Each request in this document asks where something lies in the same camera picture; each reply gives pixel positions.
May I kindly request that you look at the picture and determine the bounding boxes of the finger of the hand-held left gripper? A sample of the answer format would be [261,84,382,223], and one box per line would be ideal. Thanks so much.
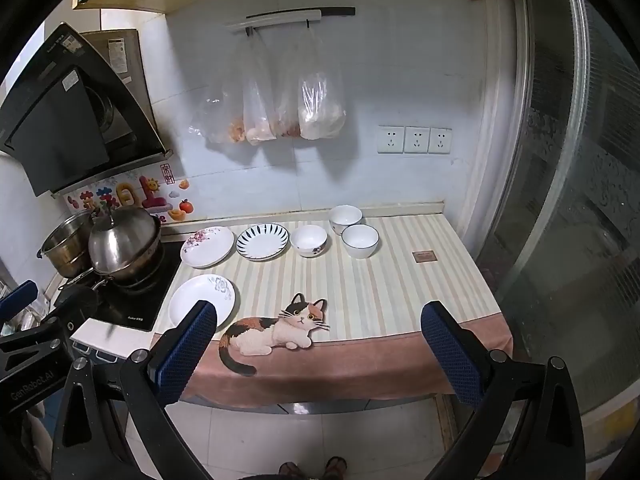
[0,280,39,320]
[42,285,99,335]

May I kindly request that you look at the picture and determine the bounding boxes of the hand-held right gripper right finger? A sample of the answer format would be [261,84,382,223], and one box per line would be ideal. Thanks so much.
[421,301,593,480]

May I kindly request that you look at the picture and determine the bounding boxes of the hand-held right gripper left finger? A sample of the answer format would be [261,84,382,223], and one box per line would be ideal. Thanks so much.
[52,300,218,480]

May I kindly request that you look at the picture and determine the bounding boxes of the white plate grey flower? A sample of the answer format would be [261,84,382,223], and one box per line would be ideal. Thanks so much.
[168,274,237,332]

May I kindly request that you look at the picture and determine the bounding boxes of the pink floral white plate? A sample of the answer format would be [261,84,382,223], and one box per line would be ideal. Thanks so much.
[180,226,236,264]

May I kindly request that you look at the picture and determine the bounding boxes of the blue striped white plate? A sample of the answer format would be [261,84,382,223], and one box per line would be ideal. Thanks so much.
[236,223,290,261]

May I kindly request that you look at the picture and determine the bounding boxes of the white bowl blue rim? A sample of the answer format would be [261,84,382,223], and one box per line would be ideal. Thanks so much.
[328,205,363,236]
[341,224,380,260]

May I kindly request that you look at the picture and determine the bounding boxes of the white bowl floral print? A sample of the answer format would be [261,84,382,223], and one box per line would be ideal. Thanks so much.
[290,224,328,259]

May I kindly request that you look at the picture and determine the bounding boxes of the stainless steel pot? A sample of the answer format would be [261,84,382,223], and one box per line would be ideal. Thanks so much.
[40,210,97,279]

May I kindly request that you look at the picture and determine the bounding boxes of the black induction cooker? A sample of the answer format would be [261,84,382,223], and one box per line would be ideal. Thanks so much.
[92,242,182,332]

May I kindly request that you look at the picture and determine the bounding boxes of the dark wok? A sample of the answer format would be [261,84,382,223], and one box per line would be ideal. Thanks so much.
[57,240,166,292]

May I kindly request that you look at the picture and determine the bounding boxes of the steel wok lid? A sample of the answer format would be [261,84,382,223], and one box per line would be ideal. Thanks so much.
[88,205,162,275]

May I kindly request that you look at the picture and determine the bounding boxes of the striped cat print tablecloth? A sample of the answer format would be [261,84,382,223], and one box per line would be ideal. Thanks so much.
[150,214,515,407]

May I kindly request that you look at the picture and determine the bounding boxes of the person's right foot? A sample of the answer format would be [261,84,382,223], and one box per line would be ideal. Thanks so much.
[322,456,349,480]

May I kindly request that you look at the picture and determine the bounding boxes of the black range hood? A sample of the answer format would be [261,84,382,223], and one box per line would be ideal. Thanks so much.
[0,22,173,198]

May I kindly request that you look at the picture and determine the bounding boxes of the clear plastic bag orange contents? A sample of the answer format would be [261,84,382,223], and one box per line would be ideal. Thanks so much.
[189,77,249,144]

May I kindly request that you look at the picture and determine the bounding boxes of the large clear plastic bag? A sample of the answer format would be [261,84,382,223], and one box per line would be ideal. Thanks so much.
[297,25,347,141]

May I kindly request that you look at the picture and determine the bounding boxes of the colourful wall stickers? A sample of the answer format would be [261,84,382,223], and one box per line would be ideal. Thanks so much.
[65,162,196,223]

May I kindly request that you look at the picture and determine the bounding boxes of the white wall socket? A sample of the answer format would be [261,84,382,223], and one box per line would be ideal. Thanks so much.
[377,126,405,155]
[428,128,453,155]
[404,126,430,155]

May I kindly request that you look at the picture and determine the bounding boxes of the wall hook rail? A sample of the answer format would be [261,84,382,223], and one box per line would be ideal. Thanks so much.
[225,6,357,37]

